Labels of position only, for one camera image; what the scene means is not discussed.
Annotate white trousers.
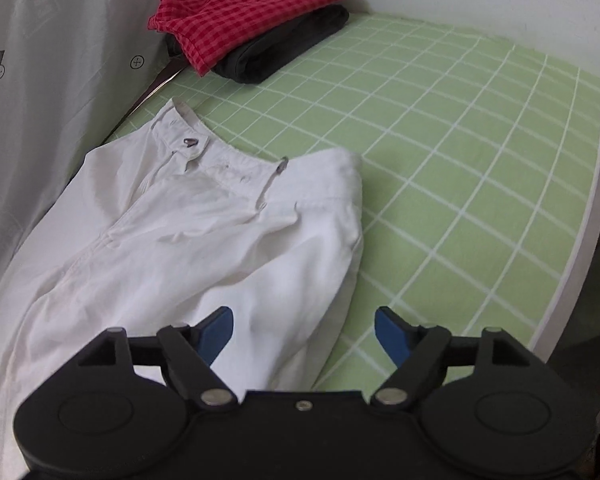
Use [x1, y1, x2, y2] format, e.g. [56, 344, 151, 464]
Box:
[0, 100, 363, 479]

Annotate green grid cutting mat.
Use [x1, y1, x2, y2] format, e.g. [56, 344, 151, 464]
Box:
[117, 15, 600, 392]

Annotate black folded garment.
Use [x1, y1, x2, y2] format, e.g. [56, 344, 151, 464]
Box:
[150, 4, 349, 84]

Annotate grey printed fabric backdrop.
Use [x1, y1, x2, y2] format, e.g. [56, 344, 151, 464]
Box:
[0, 0, 166, 279]

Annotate red checked folded garment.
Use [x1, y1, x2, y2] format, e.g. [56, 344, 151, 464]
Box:
[147, 0, 342, 76]

